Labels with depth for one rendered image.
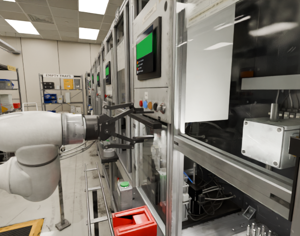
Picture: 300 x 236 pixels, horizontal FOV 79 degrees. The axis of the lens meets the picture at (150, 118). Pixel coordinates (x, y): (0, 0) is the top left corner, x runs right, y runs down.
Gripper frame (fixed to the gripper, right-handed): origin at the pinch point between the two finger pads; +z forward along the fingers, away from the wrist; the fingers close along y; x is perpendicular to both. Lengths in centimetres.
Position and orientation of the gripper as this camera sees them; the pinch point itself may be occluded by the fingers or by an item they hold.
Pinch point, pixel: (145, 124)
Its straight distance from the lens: 63.0
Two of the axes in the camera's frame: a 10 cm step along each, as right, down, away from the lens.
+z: 8.9, -0.3, 4.6
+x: -4.6, -0.4, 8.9
